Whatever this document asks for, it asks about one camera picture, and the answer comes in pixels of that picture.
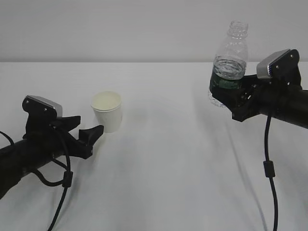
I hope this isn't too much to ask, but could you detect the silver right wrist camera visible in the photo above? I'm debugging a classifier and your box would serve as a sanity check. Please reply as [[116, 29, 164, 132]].
[[256, 49, 299, 80]]

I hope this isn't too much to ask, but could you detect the black left camera cable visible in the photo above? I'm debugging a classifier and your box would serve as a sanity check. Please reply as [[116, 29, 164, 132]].
[[0, 125, 74, 231]]

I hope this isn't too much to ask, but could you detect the black right camera cable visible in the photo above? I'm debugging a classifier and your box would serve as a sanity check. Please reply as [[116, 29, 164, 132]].
[[262, 113, 280, 231]]

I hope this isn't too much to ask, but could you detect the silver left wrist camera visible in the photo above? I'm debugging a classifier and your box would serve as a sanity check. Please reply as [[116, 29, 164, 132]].
[[22, 95, 63, 119]]

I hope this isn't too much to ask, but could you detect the black camera cable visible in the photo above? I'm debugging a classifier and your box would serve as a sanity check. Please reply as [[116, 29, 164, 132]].
[[0, 125, 74, 231], [262, 113, 280, 231]]

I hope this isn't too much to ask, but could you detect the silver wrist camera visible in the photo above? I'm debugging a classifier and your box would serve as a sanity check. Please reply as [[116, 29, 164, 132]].
[[256, 49, 299, 80], [22, 95, 63, 119]]

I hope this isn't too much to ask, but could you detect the clear water bottle green label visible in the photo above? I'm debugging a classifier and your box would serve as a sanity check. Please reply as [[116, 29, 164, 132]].
[[208, 20, 248, 107]]

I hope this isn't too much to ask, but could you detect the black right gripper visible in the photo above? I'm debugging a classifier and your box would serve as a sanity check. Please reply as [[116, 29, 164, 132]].
[[208, 74, 262, 122]]

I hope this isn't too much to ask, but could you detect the white paper cup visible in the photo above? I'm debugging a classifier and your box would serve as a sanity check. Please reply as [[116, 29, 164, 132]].
[[91, 91, 123, 133]]

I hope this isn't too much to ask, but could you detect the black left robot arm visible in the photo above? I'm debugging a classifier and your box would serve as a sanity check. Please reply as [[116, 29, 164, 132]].
[[0, 116, 104, 197]]

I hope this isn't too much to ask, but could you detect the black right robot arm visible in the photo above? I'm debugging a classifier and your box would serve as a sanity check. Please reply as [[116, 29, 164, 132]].
[[209, 68, 308, 128]]

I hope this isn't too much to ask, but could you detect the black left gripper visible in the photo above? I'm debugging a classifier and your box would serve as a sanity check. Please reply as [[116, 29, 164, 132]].
[[50, 115, 104, 159]]

